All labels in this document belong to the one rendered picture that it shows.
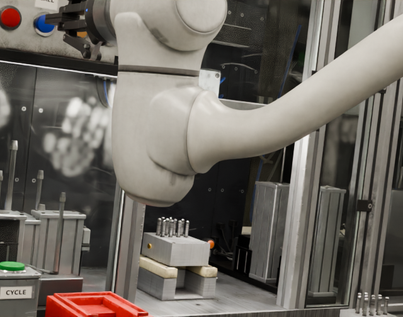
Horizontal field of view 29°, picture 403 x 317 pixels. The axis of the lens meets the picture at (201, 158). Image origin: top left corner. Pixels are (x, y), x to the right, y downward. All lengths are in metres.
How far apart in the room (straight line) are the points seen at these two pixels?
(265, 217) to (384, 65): 1.03
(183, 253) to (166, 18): 0.84
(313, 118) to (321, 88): 0.04
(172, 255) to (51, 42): 0.54
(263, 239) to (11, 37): 0.83
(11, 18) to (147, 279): 0.66
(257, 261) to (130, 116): 1.00
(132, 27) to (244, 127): 0.18
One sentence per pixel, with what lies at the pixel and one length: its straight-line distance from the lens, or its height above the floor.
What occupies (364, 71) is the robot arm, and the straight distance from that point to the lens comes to 0.89.
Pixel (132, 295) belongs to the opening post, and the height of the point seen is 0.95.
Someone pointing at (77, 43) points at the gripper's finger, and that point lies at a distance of 1.19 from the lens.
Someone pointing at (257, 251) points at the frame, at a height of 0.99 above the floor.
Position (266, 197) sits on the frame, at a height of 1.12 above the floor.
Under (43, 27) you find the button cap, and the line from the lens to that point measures 1.34.
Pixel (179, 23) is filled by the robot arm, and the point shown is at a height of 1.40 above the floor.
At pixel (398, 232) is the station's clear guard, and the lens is 1.92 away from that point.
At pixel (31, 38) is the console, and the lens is 1.34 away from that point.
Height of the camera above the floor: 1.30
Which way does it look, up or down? 3 degrees down
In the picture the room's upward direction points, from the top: 6 degrees clockwise
